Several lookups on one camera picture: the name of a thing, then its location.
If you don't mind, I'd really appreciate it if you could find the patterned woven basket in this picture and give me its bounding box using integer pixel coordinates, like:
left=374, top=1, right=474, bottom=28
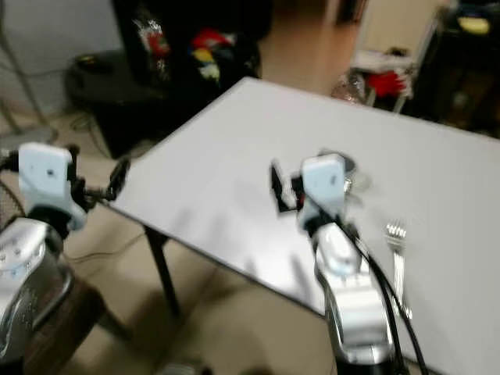
left=332, top=72, right=368, bottom=102

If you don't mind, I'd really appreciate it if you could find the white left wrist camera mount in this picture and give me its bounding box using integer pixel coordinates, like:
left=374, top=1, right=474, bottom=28
left=18, top=143, right=79, bottom=227

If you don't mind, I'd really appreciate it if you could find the small black device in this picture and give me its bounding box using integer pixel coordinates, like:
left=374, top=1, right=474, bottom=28
left=74, top=56, right=114, bottom=77

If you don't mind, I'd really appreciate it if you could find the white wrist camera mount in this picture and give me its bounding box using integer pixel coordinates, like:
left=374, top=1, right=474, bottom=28
left=298, top=154, right=348, bottom=231
left=18, top=143, right=79, bottom=227

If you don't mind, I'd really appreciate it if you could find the silver metal fork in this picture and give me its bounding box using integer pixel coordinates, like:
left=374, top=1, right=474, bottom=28
left=385, top=221, right=413, bottom=321

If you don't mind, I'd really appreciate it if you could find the white rack with cream board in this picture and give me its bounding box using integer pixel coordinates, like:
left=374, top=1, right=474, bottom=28
left=348, top=0, right=450, bottom=110

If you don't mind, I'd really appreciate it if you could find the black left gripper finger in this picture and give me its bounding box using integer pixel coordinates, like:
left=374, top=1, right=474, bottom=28
left=110, top=159, right=131, bottom=201

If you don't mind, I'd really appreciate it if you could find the dark bottle with red label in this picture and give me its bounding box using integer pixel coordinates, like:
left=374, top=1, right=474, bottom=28
left=133, top=8, right=173, bottom=79

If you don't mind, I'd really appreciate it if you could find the grey standing floor fan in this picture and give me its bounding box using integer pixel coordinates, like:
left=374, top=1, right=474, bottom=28
left=0, top=31, right=60, bottom=151

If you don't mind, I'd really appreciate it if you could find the dark shelf unit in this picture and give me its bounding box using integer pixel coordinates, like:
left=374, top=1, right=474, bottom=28
left=410, top=4, right=500, bottom=130

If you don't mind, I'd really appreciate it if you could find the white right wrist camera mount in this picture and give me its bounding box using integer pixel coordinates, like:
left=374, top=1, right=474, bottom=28
left=298, top=154, right=348, bottom=231

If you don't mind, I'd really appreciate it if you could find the black table leg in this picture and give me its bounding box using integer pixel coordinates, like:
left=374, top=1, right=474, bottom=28
left=145, top=227, right=180, bottom=317

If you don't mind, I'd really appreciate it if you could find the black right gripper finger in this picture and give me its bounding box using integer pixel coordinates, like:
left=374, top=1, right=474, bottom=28
left=316, top=150, right=357, bottom=174
left=270, top=160, right=295, bottom=216

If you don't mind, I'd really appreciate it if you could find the yellow item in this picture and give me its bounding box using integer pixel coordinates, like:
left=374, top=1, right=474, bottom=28
left=461, top=17, right=493, bottom=35

